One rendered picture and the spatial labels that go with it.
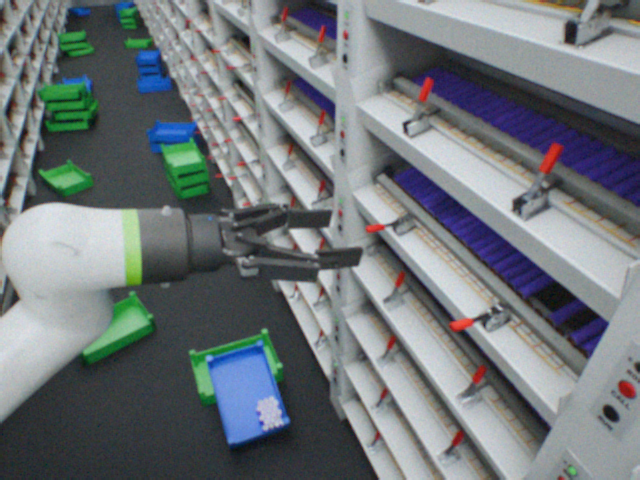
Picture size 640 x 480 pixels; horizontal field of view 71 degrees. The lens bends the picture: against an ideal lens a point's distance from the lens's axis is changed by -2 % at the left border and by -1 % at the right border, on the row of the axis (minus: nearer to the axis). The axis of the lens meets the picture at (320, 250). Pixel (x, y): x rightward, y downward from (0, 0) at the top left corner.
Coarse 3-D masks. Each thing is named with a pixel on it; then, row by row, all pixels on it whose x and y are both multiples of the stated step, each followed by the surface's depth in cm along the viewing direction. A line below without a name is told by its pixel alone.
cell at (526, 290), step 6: (546, 276) 70; (534, 282) 70; (540, 282) 69; (546, 282) 69; (552, 282) 70; (522, 288) 70; (528, 288) 69; (534, 288) 69; (540, 288) 69; (522, 294) 69; (528, 294) 69
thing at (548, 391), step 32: (384, 160) 100; (352, 192) 102; (416, 256) 83; (448, 288) 76; (480, 288) 74; (544, 320) 67; (512, 352) 65; (544, 352) 64; (544, 384) 60; (544, 416) 61
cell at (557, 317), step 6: (576, 300) 66; (564, 306) 66; (570, 306) 65; (576, 306) 65; (582, 306) 65; (588, 306) 65; (558, 312) 65; (564, 312) 65; (570, 312) 65; (576, 312) 65; (552, 318) 65; (558, 318) 65; (564, 318) 65; (558, 324) 65
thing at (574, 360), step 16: (384, 176) 98; (384, 192) 97; (400, 192) 93; (416, 208) 88; (432, 224) 84; (432, 240) 83; (448, 240) 80; (464, 256) 77; (480, 272) 73; (496, 288) 70; (512, 304) 68; (528, 320) 65; (544, 336) 63; (560, 336) 62; (560, 352) 61; (576, 352) 60; (576, 368) 59
